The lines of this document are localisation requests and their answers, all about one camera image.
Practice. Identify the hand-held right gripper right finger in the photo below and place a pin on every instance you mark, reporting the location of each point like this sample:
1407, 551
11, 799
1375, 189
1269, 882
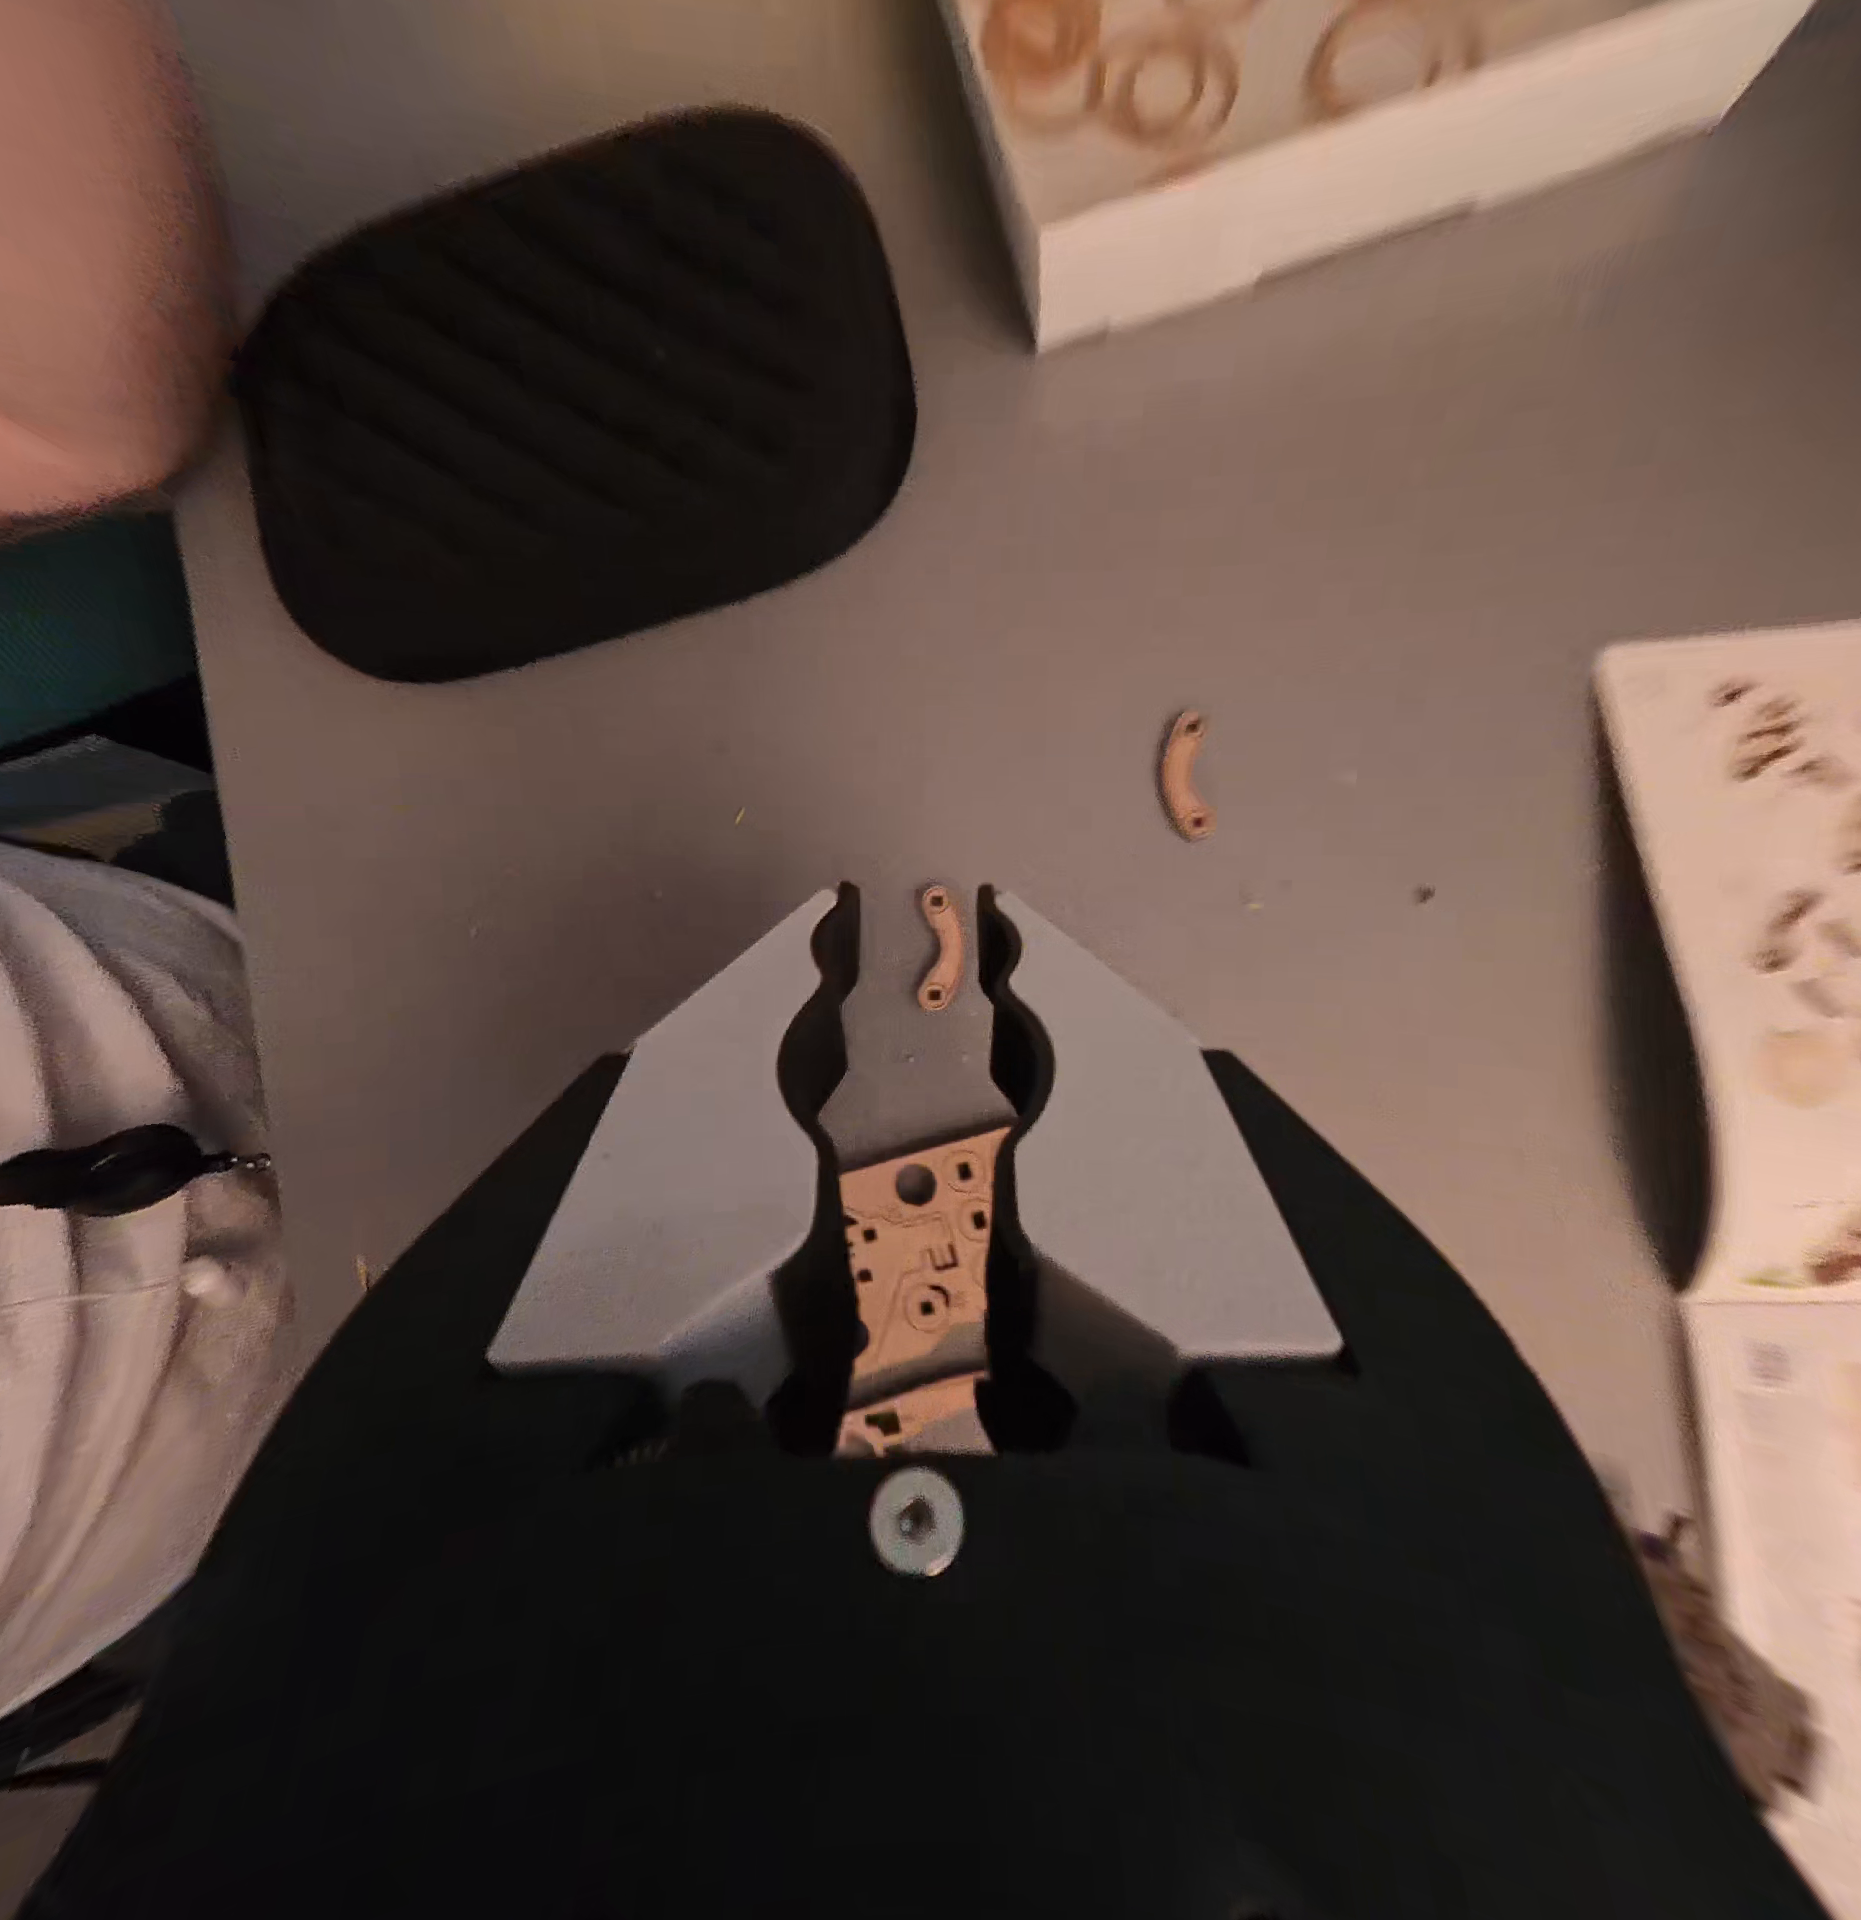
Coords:
1155, 1187

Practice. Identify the small curved wooden piece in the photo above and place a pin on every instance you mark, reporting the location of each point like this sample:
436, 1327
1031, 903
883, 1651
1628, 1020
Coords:
1172, 772
948, 947

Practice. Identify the white cardboard box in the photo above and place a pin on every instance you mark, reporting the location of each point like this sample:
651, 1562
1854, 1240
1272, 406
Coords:
1320, 211

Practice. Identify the teal fabric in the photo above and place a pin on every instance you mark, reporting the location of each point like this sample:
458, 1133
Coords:
61, 632

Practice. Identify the pile of wooden rings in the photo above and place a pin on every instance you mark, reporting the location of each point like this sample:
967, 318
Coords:
1125, 86

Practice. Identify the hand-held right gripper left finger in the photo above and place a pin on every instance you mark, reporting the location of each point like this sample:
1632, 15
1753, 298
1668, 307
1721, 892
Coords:
660, 1187

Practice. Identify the person in white shirt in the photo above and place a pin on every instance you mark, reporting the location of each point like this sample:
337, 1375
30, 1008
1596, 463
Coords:
89, 1351

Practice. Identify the person's left forearm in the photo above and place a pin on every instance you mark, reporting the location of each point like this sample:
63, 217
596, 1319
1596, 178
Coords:
76, 227

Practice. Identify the black padded wrist rest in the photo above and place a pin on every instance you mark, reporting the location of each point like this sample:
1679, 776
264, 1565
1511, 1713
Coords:
569, 390

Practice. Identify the illustrated instruction booklet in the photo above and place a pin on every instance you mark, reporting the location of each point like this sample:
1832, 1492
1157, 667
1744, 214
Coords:
1664, 841

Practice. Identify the laser-cut wooden parts sheet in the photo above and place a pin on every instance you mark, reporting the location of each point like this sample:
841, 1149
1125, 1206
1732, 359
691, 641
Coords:
908, 1246

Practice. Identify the assembled wooden gear model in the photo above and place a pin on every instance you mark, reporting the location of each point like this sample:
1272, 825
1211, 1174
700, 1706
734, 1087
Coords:
1725, 1679

